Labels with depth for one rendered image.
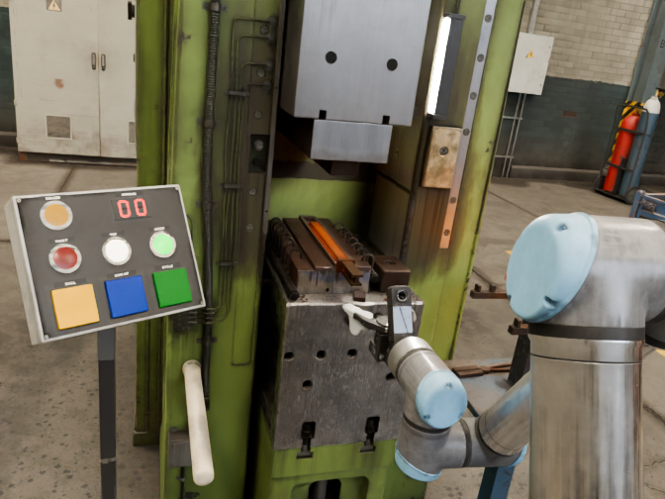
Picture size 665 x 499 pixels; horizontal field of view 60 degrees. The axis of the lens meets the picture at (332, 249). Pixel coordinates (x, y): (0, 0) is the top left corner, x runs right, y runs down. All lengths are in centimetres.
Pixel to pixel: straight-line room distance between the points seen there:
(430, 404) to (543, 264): 46
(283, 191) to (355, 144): 55
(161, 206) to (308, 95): 42
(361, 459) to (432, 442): 73
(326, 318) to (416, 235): 41
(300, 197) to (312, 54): 68
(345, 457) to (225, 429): 38
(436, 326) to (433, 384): 89
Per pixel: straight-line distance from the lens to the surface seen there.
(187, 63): 147
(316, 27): 137
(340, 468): 180
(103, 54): 660
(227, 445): 191
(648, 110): 852
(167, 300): 127
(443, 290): 185
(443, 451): 111
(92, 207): 126
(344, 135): 141
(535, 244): 65
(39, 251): 121
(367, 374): 162
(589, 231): 63
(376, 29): 141
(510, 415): 103
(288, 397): 159
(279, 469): 174
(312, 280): 150
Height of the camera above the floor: 154
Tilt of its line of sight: 20 degrees down
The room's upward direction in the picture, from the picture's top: 7 degrees clockwise
